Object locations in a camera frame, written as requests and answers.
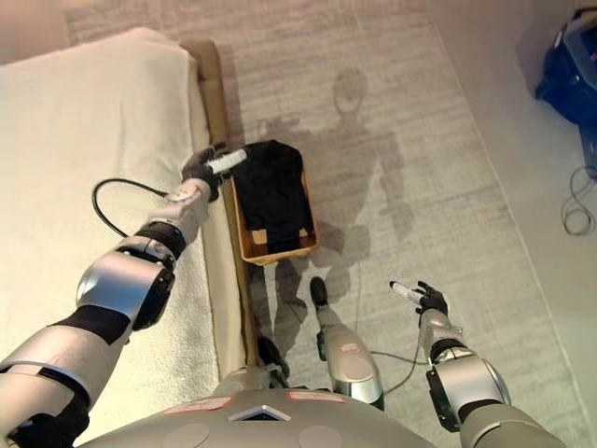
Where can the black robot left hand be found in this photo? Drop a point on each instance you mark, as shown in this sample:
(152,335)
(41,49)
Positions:
(200,170)

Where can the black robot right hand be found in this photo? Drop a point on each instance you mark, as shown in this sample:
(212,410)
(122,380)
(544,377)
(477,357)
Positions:
(434,302)

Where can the black clothes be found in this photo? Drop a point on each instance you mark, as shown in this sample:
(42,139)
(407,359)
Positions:
(275,186)

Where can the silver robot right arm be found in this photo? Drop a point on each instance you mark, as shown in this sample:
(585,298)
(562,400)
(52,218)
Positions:
(471,382)

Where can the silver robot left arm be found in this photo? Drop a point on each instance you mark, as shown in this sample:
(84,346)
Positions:
(116,284)

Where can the tan woven laundry basket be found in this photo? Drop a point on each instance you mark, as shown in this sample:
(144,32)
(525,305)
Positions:
(280,256)

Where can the silver robot right leg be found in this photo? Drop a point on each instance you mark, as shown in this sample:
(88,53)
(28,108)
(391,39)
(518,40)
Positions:
(350,354)

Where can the black robot right foot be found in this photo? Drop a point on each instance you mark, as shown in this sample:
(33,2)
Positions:
(319,290)

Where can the black robot foot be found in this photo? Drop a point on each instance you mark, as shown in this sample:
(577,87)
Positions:
(268,350)
(319,290)

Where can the grey woven area rug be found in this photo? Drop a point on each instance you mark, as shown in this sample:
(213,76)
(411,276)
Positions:
(420,140)

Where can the black robot left foot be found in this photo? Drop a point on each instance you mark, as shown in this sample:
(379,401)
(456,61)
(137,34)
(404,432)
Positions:
(268,350)

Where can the silver robot torso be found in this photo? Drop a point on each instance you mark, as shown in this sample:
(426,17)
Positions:
(261,429)

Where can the brown upholstered bed frame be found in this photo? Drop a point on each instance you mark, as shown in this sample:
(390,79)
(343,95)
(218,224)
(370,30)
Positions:
(212,84)

